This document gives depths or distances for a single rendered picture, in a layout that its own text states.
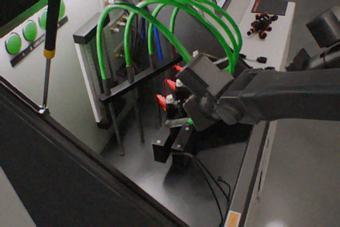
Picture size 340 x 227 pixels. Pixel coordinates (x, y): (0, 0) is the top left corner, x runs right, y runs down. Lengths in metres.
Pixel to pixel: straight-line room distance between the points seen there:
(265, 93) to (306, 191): 1.78
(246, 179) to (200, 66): 0.50
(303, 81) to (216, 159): 0.80
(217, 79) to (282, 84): 0.15
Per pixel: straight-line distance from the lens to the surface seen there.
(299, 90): 0.46
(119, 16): 1.26
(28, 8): 0.86
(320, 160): 2.43
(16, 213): 1.17
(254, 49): 1.49
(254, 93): 0.51
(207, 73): 0.60
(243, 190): 1.00
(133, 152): 1.27
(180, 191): 1.15
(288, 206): 2.17
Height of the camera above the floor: 1.75
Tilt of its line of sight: 41 degrees down
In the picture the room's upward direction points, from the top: 5 degrees counter-clockwise
